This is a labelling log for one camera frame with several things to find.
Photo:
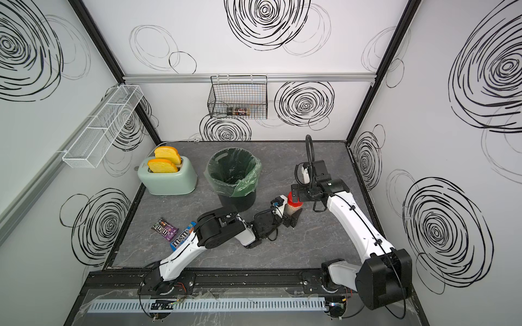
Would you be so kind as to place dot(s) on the white wire wall shelf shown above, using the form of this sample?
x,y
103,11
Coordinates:
x,y
114,124

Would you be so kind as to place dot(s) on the black wire wall basket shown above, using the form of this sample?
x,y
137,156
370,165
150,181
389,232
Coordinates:
x,y
252,95

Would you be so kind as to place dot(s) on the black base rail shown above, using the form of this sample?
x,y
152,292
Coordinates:
x,y
195,281

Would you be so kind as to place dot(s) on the toast slice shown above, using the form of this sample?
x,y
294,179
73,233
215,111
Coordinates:
x,y
168,153
159,165

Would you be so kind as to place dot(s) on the grey slotted cable duct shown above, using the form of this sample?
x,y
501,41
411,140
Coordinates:
x,y
263,304

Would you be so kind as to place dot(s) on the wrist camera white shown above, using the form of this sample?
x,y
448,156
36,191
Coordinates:
x,y
278,205
305,175

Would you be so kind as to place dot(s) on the black trash bin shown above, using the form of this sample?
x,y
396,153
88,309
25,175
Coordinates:
x,y
236,191

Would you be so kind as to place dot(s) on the purple candy bar wrapper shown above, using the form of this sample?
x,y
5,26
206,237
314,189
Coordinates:
x,y
165,229

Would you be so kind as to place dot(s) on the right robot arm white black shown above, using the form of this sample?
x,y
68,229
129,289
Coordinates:
x,y
384,274

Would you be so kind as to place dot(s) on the oatmeal jar clear plastic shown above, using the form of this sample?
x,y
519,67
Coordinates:
x,y
290,209

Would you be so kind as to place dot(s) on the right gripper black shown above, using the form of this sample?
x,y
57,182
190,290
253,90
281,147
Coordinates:
x,y
301,192

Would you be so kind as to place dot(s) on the mint green toaster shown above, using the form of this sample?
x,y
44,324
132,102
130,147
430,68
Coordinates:
x,y
169,184

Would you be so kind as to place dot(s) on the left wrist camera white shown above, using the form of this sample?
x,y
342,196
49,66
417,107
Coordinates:
x,y
278,205

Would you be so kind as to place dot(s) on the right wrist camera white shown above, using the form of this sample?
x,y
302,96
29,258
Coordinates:
x,y
305,175

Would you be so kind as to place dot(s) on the blue m&m's candy bag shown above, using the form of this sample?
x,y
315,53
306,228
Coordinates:
x,y
182,236

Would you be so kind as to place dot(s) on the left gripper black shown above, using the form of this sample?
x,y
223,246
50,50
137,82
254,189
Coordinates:
x,y
291,221

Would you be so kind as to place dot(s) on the small jar in basket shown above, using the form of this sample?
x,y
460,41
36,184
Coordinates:
x,y
237,111

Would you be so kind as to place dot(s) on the front toast slice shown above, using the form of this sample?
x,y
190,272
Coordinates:
x,y
159,165

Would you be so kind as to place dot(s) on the aluminium wall rail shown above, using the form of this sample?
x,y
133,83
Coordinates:
x,y
198,78

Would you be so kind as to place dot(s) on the rear toast slice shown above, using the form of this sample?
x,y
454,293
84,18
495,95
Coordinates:
x,y
168,153

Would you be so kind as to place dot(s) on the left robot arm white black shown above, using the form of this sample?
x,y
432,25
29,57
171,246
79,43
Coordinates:
x,y
213,229

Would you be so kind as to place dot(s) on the red jar lid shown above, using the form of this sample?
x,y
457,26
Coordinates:
x,y
293,200

